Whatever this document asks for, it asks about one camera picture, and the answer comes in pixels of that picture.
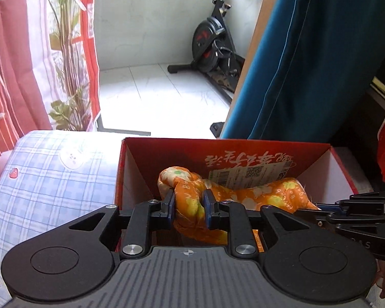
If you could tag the black exercise bike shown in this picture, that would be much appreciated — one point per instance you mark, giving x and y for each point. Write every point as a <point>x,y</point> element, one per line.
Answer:
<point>208,41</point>

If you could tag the red cardboard box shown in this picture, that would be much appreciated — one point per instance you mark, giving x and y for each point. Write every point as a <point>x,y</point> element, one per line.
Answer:
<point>141,166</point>

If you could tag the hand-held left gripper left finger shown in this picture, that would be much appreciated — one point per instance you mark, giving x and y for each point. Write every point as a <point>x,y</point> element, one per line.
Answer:
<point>170,208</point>

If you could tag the orange floral cloth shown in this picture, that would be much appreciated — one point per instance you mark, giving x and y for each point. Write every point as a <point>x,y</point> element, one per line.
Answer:
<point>189,189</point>

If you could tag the red white printed curtain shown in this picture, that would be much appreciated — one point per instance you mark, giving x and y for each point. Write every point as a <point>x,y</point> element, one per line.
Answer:
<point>19,70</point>

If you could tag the dark shelf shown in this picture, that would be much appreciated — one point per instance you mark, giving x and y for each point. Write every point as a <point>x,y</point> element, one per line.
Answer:
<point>377,102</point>

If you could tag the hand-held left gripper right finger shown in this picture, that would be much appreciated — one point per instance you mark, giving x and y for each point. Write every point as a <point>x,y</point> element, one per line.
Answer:
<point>208,210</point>

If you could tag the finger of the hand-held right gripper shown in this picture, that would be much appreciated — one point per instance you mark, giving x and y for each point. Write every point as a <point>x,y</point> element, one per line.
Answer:
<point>340,218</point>
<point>362,202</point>

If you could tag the wooden board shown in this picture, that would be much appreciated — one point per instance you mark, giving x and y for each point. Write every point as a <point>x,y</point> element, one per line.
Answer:
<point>260,22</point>

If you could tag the teal curtain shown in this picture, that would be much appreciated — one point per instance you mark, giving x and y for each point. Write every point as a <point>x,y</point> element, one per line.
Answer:
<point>308,54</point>

